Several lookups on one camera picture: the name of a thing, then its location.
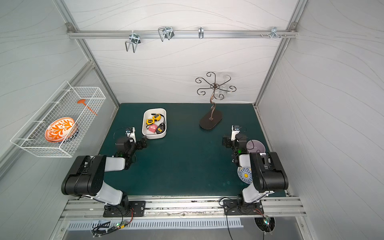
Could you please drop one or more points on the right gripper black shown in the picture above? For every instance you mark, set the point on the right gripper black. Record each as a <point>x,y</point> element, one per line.
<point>226,141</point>

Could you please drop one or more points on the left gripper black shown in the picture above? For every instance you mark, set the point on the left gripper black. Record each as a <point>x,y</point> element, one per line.
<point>141,142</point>

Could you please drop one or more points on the pink tape measure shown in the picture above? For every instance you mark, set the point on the pink tape measure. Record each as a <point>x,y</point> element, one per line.
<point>153,128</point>

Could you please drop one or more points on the large yellow tape measure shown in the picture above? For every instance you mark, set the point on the large yellow tape measure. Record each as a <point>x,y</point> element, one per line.
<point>150,121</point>

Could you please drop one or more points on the black round tape measure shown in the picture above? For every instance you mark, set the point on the black round tape measure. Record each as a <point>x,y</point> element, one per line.
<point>160,129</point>

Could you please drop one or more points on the white plastic storage box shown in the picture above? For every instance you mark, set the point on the white plastic storage box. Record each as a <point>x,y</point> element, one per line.
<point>148,114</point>

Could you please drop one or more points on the small yellow tape measure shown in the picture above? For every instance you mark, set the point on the small yellow tape measure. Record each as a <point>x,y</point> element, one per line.
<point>157,117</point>

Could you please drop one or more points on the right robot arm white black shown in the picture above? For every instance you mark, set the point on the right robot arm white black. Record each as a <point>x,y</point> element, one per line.
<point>264,170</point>

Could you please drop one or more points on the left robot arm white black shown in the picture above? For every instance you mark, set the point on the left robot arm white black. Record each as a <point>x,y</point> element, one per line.
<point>86,176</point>

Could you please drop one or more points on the black metal jewelry stand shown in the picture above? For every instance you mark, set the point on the black metal jewelry stand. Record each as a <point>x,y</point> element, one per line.
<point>210,120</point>

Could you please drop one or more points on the purple bowl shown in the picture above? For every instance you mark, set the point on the purple bowl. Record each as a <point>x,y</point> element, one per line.
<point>255,146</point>

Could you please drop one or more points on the blue yellow patterned plate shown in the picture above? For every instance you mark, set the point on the blue yellow patterned plate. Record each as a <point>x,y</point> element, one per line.
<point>245,175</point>

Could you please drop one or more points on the orange spatula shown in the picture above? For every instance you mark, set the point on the orange spatula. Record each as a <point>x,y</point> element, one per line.
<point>83,102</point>

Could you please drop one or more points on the orange patterned plate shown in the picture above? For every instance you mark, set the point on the orange patterned plate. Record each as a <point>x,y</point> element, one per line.
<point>61,130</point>

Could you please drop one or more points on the wiring bundle with board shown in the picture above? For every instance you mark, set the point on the wiring bundle with board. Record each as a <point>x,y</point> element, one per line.
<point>109,227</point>

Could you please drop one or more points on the metal double hook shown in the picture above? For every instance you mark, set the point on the metal double hook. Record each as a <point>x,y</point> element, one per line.
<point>132,42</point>

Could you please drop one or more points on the metal loop hook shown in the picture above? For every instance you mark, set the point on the metal loop hook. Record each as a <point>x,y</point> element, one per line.
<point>166,33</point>

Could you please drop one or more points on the small metal hook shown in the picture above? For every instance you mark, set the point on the small metal hook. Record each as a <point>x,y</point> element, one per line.
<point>201,32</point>

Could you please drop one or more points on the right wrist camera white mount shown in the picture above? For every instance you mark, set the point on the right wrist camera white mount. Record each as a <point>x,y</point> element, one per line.
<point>235,130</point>

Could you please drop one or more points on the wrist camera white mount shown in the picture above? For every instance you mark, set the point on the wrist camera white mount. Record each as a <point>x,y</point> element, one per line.
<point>130,133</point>
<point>235,130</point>

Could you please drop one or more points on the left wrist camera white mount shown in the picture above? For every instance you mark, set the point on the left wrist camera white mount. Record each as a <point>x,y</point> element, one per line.
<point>130,133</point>

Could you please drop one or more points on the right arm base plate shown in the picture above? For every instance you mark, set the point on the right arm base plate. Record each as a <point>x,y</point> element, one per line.
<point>233,208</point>

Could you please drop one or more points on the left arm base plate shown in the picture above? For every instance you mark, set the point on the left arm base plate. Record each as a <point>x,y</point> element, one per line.
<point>133,208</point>

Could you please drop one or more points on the white wire basket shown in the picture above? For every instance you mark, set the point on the white wire basket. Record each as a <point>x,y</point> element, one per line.
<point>62,103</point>

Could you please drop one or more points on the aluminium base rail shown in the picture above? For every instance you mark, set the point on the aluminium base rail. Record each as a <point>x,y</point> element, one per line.
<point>182,207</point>

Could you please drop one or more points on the white vented cable duct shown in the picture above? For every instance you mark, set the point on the white vented cable duct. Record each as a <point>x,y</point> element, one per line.
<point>156,224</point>

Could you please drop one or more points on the aluminium top rail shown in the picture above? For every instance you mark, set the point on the aluminium top rail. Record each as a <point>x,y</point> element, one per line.
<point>188,34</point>

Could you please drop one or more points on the metal bracket hook right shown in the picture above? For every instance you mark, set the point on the metal bracket hook right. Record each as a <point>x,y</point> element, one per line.
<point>273,34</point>

